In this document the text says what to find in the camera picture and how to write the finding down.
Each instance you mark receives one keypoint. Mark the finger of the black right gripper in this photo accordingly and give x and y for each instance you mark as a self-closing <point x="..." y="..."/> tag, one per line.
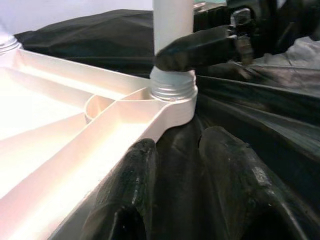
<point x="197" y="50"/>

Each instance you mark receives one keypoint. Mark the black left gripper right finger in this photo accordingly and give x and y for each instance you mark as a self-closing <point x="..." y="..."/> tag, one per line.
<point x="245" y="187"/>

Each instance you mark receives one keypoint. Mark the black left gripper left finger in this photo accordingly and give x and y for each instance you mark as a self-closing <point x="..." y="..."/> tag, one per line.
<point x="130" y="180"/>

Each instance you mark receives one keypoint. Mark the white plastic table top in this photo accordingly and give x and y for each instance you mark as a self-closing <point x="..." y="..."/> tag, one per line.
<point x="62" y="130"/>

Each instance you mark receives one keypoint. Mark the black plastic cover sheet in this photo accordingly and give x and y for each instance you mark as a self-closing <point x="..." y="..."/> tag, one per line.
<point x="262" y="105"/>

